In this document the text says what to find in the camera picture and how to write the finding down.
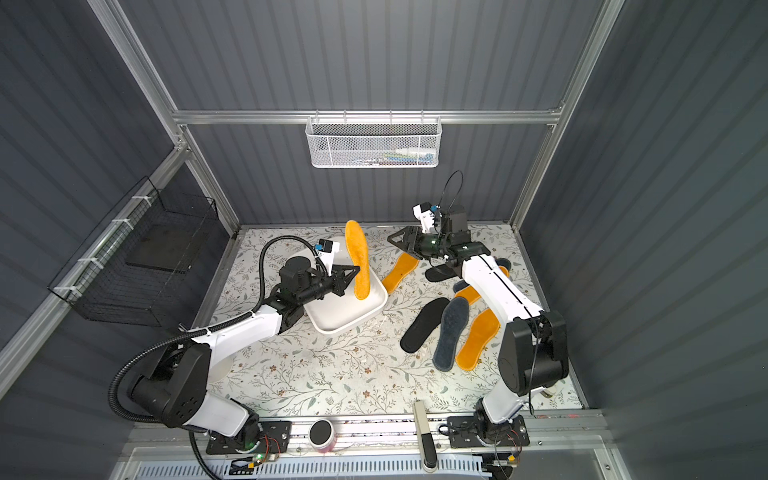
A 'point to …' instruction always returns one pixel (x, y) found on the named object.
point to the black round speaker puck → (322, 435)
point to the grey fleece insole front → (453, 323)
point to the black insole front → (428, 321)
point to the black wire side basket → (139, 266)
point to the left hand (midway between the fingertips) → (364, 272)
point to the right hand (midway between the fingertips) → (397, 241)
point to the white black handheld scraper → (426, 442)
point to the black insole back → (439, 273)
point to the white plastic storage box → (333, 313)
